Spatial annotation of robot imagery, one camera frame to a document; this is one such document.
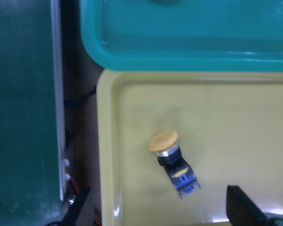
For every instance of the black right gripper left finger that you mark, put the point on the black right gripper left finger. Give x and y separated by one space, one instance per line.
80 212

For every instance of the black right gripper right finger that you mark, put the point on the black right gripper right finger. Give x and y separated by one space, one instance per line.
241 210

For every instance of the yellow push button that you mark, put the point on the yellow push button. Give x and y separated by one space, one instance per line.
169 156

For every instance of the yellow plastic tray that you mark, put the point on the yellow plastic tray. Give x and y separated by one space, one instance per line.
230 128

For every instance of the green conveyor belt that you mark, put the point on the green conveyor belt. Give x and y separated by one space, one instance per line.
29 171

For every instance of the green plastic tray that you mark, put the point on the green plastic tray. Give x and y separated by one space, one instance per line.
184 35

